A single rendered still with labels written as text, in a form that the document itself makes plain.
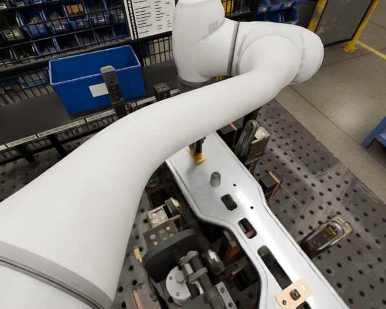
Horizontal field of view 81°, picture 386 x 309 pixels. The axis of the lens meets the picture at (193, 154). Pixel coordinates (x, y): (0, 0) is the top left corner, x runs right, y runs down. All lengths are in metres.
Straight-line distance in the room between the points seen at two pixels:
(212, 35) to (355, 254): 0.94
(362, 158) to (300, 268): 1.93
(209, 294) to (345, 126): 2.46
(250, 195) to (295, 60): 0.40
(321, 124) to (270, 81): 2.29
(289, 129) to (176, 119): 1.17
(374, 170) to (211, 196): 1.95
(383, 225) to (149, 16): 1.27
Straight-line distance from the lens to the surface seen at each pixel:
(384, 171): 2.52
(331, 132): 2.60
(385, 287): 1.13
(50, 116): 1.00
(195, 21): 0.46
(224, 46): 0.47
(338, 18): 3.57
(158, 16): 1.09
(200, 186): 0.70
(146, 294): 0.54
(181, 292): 0.50
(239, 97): 0.30
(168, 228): 0.52
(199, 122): 0.25
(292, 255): 0.67
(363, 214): 1.21
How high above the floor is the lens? 1.60
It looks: 52 degrees down
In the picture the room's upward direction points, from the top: straight up
